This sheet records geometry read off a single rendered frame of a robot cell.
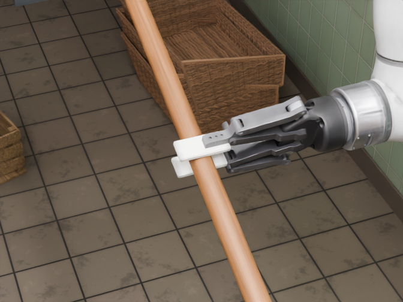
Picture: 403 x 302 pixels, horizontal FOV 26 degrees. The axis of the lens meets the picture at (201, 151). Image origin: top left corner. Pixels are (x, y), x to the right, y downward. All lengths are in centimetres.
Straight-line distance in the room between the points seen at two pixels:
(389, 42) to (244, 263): 36
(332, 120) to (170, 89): 22
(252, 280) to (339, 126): 26
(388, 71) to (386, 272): 197
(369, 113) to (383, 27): 12
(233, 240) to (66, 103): 280
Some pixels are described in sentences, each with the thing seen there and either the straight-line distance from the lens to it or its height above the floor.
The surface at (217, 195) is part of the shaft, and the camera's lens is 110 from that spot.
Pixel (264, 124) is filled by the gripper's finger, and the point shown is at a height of 158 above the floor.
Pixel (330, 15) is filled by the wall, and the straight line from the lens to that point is 349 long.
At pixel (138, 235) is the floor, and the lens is 319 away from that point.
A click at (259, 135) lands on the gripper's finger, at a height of 156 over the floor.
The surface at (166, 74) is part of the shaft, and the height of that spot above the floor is 158.
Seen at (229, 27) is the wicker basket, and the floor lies 25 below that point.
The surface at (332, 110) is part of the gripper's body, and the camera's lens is 118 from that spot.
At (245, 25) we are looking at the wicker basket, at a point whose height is 31.
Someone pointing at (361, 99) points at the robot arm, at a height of 157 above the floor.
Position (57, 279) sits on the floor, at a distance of 308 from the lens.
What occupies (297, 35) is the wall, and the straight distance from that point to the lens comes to 381.
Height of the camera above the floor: 228
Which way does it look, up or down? 40 degrees down
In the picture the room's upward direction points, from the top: straight up
